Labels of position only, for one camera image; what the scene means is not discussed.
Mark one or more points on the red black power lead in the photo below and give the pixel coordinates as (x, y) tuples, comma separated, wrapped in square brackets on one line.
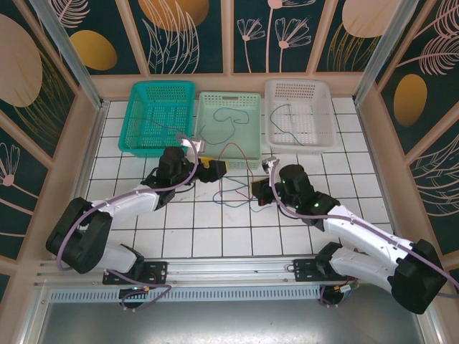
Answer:
[(145, 287), (339, 287)]

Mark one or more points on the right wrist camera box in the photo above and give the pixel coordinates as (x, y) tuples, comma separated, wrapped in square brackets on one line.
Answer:
[(270, 164)]

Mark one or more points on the teal plastic basket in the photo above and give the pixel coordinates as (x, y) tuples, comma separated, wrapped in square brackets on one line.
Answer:
[(157, 93)]

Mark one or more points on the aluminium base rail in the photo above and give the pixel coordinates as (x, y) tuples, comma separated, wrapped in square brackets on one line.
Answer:
[(229, 267)]

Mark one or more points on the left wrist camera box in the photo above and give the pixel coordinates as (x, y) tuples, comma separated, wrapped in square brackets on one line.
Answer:
[(195, 145)]

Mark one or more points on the steel sheet panel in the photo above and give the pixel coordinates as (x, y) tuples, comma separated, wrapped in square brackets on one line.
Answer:
[(229, 322)]

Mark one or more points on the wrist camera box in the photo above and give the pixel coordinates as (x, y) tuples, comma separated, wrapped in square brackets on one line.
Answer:
[(195, 145), (270, 164)]

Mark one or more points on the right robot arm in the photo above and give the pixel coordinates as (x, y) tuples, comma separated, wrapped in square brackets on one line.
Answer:
[(358, 229)]

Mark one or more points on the white plastic basket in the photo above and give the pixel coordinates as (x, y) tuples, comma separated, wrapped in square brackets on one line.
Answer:
[(315, 118)]

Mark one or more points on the light green plastic basket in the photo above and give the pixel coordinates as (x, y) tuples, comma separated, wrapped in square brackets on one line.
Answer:
[(229, 157)]

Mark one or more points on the aluminium frame post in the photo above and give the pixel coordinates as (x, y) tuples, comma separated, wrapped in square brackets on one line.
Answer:
[(71, 61), (387, 50)]

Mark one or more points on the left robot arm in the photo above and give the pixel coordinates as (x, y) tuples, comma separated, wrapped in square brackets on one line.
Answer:
[(125, 206)]

